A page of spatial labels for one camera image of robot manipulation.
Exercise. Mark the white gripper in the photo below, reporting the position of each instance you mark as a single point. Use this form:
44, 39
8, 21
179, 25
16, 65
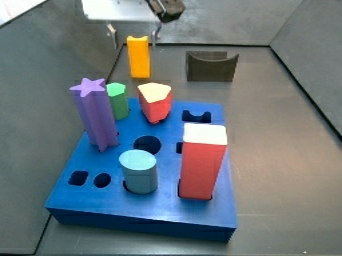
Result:
121, 10

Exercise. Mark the yellow arch block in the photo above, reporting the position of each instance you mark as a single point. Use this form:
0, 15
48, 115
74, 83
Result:
138, 48

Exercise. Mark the black curved fixture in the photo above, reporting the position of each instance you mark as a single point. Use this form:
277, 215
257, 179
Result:
210, 66

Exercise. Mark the green hexagonal prism block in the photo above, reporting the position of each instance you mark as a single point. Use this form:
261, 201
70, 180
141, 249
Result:
118, 100

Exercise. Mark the red rounded triangle block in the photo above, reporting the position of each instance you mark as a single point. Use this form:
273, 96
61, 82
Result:
155, 99

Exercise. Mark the purple star prism block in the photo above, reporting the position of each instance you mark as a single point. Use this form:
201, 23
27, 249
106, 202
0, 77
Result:
93, 101

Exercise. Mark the tall red rectangular block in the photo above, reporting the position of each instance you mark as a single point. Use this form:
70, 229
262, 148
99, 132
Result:
205, 143

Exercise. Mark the light blue cylinder block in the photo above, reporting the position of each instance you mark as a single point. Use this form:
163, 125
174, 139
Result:
138, 165

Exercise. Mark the blue shape sorter base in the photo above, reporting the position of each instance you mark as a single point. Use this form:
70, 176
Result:
125, 188

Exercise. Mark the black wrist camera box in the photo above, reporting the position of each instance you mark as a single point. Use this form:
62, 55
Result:
169, 10

